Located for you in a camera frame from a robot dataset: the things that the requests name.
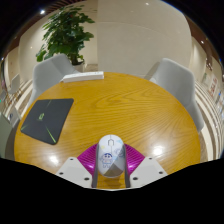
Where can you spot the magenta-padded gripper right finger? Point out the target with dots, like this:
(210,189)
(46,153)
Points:
(148,170)

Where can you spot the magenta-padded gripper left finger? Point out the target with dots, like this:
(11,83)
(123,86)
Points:
(75,170)

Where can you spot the white cartoon-print computer mouse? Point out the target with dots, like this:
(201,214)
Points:
(111,155)

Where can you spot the black mouse pad green lines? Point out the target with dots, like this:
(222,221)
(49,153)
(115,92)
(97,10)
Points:
(45,120)

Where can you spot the pale green armchair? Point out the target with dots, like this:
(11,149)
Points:
(4,133)

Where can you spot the light grey shell chair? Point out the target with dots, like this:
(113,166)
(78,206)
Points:
(176,81)
(46,75)

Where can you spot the white power strip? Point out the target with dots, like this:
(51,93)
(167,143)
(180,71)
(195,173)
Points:
(82,76)

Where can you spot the small grey lounge chair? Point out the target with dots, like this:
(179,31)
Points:
(15,83)

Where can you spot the potted green leafy plant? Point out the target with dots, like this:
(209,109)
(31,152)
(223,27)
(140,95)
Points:
(65,31)

